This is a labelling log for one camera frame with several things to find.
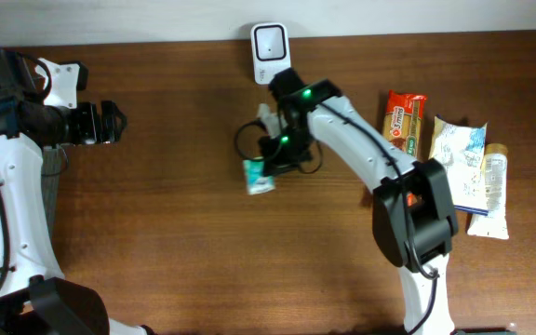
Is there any small teal tissue pack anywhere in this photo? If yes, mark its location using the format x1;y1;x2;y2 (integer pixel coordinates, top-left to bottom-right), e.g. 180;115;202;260
243;160;275;195

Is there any orange biscuit packet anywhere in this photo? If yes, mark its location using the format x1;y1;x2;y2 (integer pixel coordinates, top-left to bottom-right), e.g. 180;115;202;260
382;90;427;158

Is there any yellow snack bag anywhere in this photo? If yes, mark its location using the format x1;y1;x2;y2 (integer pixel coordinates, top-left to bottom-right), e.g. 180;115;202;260
429;116;489;215

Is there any white cream tube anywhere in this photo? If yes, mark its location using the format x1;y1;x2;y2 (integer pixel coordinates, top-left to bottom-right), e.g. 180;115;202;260
467;143;509;240

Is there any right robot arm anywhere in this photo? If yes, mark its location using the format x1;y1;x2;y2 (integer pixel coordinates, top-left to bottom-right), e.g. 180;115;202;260
259;68;458;334

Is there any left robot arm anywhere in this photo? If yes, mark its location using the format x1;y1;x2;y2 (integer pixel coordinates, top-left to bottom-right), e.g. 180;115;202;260
0;49;149;335

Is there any white barcode scanner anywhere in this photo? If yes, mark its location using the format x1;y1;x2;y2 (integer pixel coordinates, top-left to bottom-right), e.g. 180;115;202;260
250;22;291;85

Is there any grey plastic mesh basket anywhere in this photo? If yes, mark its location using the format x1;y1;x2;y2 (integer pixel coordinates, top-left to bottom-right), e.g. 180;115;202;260
41;149;65;237

